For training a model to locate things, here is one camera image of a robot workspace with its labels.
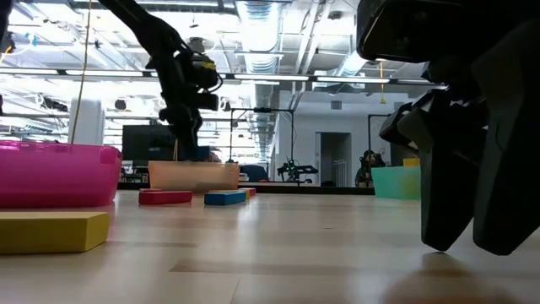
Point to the white building column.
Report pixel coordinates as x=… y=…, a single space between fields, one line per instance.
x=86 y=122

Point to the long red block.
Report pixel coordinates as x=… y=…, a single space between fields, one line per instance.
x=252 y=191

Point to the person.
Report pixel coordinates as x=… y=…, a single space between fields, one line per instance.
x=369 y=165

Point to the red rounded background object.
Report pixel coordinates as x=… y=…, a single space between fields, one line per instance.
x=214 y=159

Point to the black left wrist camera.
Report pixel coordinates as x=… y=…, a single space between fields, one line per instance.
x=203 y=74

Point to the red plastic bin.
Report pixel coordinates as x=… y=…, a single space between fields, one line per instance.
x=50 y=173

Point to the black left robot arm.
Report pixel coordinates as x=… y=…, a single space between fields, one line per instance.
x=147 y=29

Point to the orange translucent plastic bin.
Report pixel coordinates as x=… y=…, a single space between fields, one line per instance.
x=202 y=175

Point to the black robot arm with green lights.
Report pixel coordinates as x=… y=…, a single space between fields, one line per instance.
x=295 y=169

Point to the black monitor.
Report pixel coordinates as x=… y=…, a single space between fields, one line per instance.
x=143 y=141

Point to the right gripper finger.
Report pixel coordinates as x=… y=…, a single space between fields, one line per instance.
x=447 y=190
x=510 y=169

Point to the teal translucent plastic bin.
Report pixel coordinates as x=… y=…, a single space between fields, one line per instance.
x=394 y=182

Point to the black robot station frame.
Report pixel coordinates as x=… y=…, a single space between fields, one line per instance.
x=292 y=135
x=369 y=135

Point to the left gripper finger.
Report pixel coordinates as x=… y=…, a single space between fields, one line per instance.
x=187 y=143

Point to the long blue block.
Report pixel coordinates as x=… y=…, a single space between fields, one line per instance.
x=223 y=198

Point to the black aluminium table frame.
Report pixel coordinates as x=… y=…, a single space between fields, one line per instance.
x=320 y=190

